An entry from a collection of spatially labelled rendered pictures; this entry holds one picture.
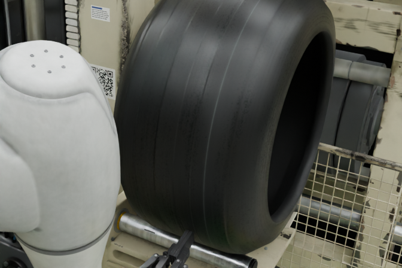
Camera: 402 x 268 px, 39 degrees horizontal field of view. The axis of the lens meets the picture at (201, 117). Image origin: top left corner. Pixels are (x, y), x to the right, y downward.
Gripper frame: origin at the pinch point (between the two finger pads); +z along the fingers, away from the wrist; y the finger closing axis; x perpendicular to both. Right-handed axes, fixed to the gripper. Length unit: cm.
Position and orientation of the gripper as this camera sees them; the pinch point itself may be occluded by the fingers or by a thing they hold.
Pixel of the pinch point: (182, 247)
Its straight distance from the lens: 111.3
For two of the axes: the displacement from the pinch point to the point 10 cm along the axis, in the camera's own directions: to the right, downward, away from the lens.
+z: 4.5, -5.7, 6.9
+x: 0.6, 7.9, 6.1
